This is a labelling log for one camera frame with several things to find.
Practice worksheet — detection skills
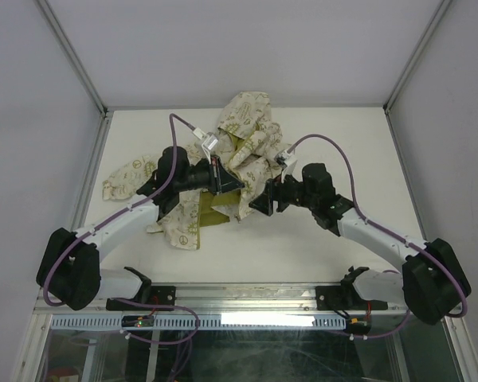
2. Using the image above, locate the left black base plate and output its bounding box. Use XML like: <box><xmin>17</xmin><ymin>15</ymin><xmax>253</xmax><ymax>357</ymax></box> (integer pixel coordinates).
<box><xmin>105</xmin><ymin>285</ymin><xmax>177</xmax><ymax>312</ymax></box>

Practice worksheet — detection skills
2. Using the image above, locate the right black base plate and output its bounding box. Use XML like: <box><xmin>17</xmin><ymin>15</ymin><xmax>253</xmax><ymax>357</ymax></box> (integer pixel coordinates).
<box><xmin>315</xmin><ymin>285</ymin><xmax>388</xmax><ymax>311</ymax></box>

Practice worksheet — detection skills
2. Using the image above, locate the purple cable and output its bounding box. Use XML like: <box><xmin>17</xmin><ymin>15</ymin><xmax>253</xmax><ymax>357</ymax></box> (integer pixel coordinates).
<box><xmin>288</xmin><ymin>134</ymin><xmax>472</xmax><ymax>341</ymax></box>
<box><xmin>41</xmin><ymin>113</ymin><xmax>202</xmax><ymax>382</ymax></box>

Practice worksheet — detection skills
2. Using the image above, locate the aluminium mounting rail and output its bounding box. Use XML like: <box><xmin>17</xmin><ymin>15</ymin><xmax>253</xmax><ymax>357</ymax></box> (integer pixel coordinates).
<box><xmin>35</xmin><ymin>281</ymin><xmax>463</xmax><ymax>315</ymax></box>

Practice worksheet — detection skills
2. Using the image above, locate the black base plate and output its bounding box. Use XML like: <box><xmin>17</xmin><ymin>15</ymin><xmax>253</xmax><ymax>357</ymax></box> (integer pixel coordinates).
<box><xmin>315</xmin><ymin>285</ymin><xmax>388</xmax><ymax>311</ymax></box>
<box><xmin>105</xmin><ymin>285</ymin><xmax>177</xmax><ymax>312</ymax></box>

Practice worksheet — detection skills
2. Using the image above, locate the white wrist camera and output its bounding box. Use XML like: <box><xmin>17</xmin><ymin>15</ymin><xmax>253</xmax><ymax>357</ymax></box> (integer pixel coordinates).
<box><xmin>275</xmin><ymin>150</ymin><xmax>297</xmax><ymax>183</ymax></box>
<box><xmin>192</xmin><ymin>127</ymin><xmax>219</xmax><ymax>163</ymax></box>

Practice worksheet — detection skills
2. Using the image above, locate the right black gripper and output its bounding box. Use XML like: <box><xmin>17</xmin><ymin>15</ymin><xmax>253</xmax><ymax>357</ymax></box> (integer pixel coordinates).
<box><xmin>248</xmin><ymin>168</ymin><xmax>317</xmax><ymax>216</ymax></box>

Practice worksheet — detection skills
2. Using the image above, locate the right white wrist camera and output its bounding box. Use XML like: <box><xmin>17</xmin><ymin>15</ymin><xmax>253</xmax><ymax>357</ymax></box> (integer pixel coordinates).
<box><xmin>275</xmin><ymin>150</ymin><xmax>297</xmax><ymax>183</ymax></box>

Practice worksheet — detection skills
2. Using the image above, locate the left aluminium frame post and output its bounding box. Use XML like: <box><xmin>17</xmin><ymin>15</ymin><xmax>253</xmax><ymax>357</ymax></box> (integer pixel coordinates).
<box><xmin>37</xmin><ymin>0</ymin><xmax>113</xmax><ymax>146</ymax></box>

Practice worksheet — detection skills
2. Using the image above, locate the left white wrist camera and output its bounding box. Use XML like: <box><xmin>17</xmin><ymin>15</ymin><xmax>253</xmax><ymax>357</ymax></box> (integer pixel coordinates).
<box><xmin>192</xmin><ymin>127</ymin><xmax>219</xmax><ymax>163</ymax></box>

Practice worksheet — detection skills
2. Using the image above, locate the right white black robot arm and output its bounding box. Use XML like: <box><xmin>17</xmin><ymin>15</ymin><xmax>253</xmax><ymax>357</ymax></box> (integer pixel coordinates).
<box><xmin>249</xmin><ymin>163</ymin><xmax>472</xmax><ymax>325</ymax></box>

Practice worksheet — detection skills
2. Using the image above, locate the white slotted cable duct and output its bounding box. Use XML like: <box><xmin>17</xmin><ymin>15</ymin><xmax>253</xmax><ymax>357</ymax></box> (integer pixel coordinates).
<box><xmin>51</xmin><ymin>312</ymin><xmax>347</xmax><ymax>331</ymax></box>

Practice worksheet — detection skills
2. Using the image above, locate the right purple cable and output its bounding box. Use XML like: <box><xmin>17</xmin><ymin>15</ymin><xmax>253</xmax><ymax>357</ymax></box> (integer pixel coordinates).
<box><xmin>288</xmin><ymin>134</ymin><xmax>472</xmax><ymax>341</ymax></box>

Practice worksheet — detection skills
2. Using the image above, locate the aluminium frame post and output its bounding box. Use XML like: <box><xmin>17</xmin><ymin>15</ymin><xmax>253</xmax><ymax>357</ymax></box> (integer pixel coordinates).
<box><xmin>37</xmin><ymin>0</ymin><xmax>113</xmax><ymax>146</ymax></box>
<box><xmin>382</xmin><ymin>0</ymin><xmax>455</xmax><ymax>120</ymax></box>

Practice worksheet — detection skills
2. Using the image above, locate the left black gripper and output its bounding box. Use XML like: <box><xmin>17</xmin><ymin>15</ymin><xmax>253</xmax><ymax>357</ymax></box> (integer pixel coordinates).
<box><xmin>175</xmin><ymin>154</ymin><xmax>245</xmax><ymax>197</ymax></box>

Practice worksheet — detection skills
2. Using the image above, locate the cream green-printed hooded jacket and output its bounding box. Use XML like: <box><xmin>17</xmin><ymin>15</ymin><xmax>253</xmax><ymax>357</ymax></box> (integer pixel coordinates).
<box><xmin>102</xmin><ymin>91</ymin><xmax>289</xmax><ymax>251</ymax></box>

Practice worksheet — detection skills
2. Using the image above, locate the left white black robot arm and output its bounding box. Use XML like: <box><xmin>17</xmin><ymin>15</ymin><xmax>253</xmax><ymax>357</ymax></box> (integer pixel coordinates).
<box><xmin>36</xmin><ymin>146</ymin><xmax>245</xmax><ymax>310</ymax></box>

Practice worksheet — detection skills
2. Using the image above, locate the right aluminium frame post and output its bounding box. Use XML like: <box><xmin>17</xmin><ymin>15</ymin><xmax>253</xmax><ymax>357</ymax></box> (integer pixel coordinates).
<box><xmin>382</xmin><ymin>0</ymin><xmax>455</xmax><ymax>120</ymax></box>

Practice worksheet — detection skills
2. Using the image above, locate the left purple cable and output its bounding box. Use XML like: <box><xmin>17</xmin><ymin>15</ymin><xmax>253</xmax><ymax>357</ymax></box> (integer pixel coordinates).
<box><xmin>41</xmin><ymin>113</ymin><xmax>202</xmax><ymax>382</ymax></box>

